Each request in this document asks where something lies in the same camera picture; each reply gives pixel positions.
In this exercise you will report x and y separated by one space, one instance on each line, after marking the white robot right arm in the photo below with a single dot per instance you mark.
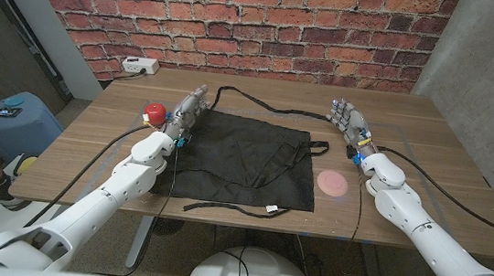
425 239

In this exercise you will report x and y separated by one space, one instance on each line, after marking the yellow round object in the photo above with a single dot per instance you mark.
26 163

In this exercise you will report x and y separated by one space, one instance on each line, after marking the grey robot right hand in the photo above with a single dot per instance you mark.
355 126

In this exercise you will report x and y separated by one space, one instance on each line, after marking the brick print backdrop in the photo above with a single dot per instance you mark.
241 18

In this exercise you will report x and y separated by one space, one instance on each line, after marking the white power strip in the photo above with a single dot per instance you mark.
140 65

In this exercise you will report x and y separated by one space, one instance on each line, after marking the black device with screen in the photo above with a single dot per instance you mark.
3 111

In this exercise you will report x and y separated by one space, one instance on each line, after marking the black round floor fan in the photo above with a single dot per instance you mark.
168 226

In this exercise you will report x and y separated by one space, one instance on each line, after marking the blue stool with phone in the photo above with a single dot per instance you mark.
13 132

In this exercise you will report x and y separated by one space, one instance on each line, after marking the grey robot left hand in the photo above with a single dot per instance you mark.
185 113

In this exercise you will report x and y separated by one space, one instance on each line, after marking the red ball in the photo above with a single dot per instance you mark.
155 113

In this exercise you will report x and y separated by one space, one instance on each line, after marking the black apron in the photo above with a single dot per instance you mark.
236 155

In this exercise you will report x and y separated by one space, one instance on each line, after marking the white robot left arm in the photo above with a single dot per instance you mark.
97 205

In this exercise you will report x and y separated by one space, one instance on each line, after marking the pink round disc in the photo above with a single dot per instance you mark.
332 183

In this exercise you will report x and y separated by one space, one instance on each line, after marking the grey table leg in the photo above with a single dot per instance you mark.
139 241
371 270

